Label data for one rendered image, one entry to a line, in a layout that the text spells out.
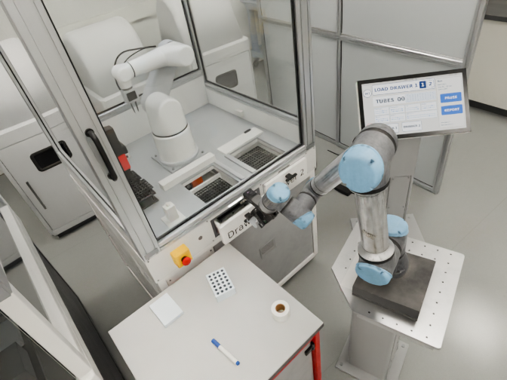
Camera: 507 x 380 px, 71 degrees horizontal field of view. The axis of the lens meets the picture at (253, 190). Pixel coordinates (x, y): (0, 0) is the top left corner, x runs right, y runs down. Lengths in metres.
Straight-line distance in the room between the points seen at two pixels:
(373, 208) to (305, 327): 0.56
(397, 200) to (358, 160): 1.42
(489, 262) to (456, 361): 0.74
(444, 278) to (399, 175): 0.81
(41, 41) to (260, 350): 1.16
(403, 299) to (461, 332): 1.00
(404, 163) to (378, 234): 1.07
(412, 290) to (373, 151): 0.65
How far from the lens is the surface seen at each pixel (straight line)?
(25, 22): 1.08
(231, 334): 1.44
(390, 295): 1.44
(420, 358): 2.27
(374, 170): 0.96
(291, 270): 2.37
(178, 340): 1.49
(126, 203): 1.32
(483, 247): 2.82
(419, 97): 1.99
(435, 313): 1.51
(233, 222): 1.57
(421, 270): 1.52
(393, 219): 1.37
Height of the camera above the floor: 2.02
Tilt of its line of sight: 40 degrees down
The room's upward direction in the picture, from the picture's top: 11 degrees counter-clockwise
